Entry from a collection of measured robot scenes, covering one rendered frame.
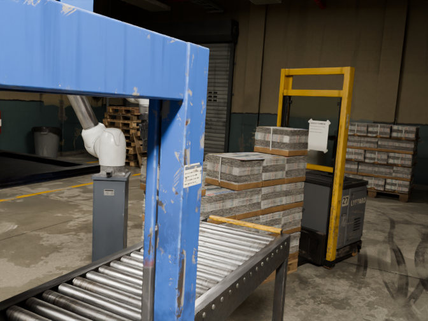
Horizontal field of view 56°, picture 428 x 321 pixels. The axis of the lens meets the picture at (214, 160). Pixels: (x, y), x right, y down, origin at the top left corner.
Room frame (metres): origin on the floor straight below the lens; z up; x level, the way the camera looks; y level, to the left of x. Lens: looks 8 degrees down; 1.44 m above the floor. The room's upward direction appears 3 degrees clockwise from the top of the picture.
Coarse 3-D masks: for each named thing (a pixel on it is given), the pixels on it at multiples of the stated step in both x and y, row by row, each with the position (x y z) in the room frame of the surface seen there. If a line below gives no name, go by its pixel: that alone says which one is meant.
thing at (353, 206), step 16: (320, 176) 4.07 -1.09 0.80; (304, 192) 4.00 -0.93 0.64; (320, 192) 3.87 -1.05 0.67; (352, 192) 3.84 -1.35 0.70; (320, 208) 3.86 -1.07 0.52; (352, 208) 3.86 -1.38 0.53; (304, 224) 3.97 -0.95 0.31; (320, 224) 3.84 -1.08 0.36; (352, 224) 3.89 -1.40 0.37; (352, 240) 3.93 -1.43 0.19; (336, 256) 3.71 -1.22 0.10
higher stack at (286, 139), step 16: (272, 128) 3.47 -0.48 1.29; (288, 128) 3.57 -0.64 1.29; (256, 144) 3.60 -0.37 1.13; (272, 144) 3.48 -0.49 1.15; (288, 144) 3.36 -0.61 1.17; (304, 144) 3.51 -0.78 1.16; (288, 160) 3.36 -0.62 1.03; (304, 160) 3.52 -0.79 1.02; (288, 176) 3.37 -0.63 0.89; (288, 192) 3.38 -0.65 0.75; (288, 224) 3.41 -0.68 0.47; (288, 272) 3.44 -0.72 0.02
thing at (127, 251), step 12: (120, 252) 1.66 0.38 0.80; (96, 264) 1.52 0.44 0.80; (108, 264) 1.55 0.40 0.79; (60, 276) 1.39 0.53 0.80; (72, 276) 1.40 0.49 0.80; (84, 276) 1.44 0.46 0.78; (36, 288) 1.29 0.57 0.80; (48, 288) 1.30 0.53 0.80; (12, 300) 1.20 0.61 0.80; (24, 300) 1.21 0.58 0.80; (0, 312) 1.14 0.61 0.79
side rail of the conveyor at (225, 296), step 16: (288, 240) 2.02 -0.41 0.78; (256, 256) 1.71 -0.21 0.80; (272, 256) 1.80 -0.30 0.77; (288, 256) 2.04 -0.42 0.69; (240, 272) 1.53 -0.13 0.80; (256, 272) 1.63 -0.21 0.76; (272, 272) 1.83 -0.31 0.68; (224, 288) 1.38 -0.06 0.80; (240, 288) 1.49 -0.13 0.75; (256, 288) 1.65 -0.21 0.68; (208, 304) 1.26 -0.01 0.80; (224, 304) 1.37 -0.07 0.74; (208, 320) 1.26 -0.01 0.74
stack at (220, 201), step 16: (144, 192) 2.81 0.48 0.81; (208, 192) 2.84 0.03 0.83; (224, 192) 2.87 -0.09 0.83; (240, 192) 2.97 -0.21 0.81; (256, 192) 3.10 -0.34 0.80; (272, 192) 3.23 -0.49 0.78; (144, 208) 2.80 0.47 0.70; (208, 208) 2.75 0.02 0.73; (224, 208) 2.86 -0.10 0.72; (240, 208) 2.98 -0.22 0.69; (256, 208) 3.11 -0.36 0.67; (144, 224) 2.79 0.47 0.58; (224, 224) 2.86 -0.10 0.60; (272, 224) 3.26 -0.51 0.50
